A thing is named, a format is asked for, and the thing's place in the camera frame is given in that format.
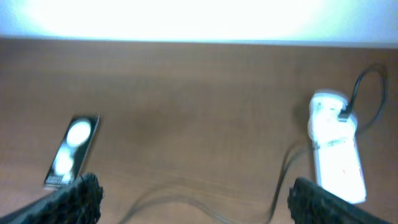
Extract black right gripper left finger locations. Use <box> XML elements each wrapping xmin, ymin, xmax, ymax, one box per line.
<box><xmin>1</xmin><ymin>173</ymin><xmax>104</xmax><ymax>224</ymax></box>

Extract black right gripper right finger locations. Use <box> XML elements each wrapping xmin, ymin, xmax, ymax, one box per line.
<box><xmin>287</xmin><ymin>177</ymin><xmax>388</xmax><ymax>224</ymax></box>

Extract black smartphone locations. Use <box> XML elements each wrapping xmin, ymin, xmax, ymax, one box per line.
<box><xmin>44</xmin><ymin>114</ymin><xmax>100</xmax><ymax>189</ymax></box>

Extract black usb charging cable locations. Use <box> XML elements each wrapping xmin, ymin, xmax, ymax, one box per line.
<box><xmin>118</xmin><ymin>63</ymin><xmax>389</xmax><ymax>224</ymax></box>

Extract white usb charger adapter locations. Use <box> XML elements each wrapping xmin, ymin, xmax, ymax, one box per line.
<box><xmin>308</xmin><ymin>103</ymin><xmax>358</xmax><ymax>145</ymax></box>

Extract white power strip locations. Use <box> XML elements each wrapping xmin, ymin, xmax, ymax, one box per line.
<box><xmin>309</xmin><ymin>90</ymin><xmax>367</xmax><ymax>204</ymax></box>

